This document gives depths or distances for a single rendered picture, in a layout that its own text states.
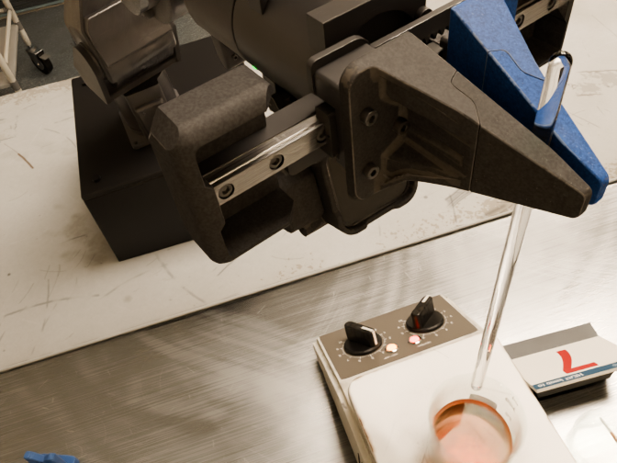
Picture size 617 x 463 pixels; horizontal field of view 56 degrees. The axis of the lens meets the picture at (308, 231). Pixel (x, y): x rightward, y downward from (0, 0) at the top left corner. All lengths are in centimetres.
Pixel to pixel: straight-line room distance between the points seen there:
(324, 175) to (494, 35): 9
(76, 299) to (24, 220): 15
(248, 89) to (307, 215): 10
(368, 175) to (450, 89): 4
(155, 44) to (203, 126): 37
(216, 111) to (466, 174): 8
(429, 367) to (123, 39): 36
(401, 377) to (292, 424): 13
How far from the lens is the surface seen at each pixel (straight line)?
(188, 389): 55
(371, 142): 20
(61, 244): 71
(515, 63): 20
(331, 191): 25
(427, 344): 48
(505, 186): 19
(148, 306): 61
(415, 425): 42
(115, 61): 52
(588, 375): 51
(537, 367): 53
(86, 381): 59
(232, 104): 17
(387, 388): 43
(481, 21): 21
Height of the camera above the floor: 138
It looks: 50 degrees down
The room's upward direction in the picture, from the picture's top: 9 degrees counter-clockwise
